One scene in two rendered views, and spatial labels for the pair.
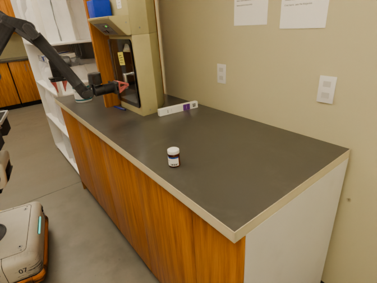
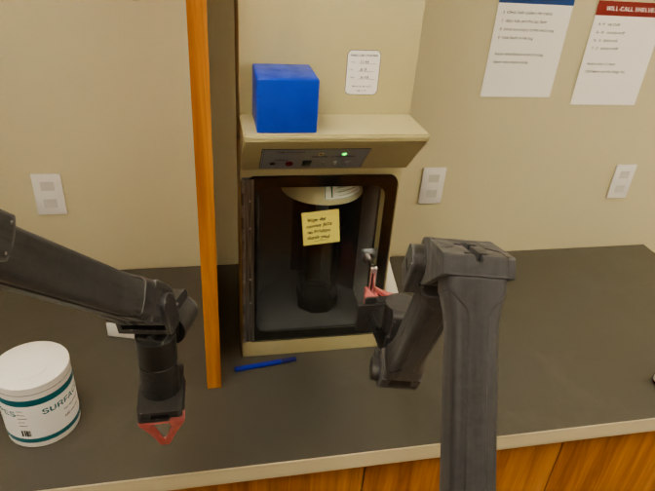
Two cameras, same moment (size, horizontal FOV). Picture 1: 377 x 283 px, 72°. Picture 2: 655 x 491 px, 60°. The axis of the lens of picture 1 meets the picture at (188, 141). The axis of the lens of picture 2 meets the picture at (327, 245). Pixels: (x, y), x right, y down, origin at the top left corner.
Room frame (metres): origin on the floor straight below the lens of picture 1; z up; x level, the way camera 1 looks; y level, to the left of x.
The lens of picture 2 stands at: (1.24, 1.30, 1.83)
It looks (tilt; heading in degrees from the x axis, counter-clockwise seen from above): 30 degrees down; 293
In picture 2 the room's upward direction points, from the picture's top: 4 degrees clockwise
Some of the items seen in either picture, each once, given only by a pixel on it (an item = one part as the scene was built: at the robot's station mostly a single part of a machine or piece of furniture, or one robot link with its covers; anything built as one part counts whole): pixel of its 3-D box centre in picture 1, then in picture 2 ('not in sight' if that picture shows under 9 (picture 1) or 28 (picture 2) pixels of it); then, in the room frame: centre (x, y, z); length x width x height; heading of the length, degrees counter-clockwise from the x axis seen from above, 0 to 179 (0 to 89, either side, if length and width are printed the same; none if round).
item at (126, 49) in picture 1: (124, 73); (318, 263); (1.66, 0.37, 1.19); 0.30 x 0.01 x 0.40; 36
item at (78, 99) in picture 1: (82, 91); (37, 393); (2.02, 0.80, 1.02); 0.13 x 0.13 x 0.15
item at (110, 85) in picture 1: (109, 88); (384, 322); (1.48, 0.43, 1.14); 0.10 x 0.07 x 0.07; 37
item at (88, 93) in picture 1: (91, 84); (396, 338); (1.43, 0.51, 1.18); 0.12 x 0.09 x 0.11; 115
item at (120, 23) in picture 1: (108, 26); (331, 150); (1.63, 0.41, 1.46); 0.32 x 0.11 x 0.10; 36
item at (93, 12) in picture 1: (99, 9); (284, 97); (1.70, 0.46, 1.56); 0.10 x 0.10 x 0.09; 36
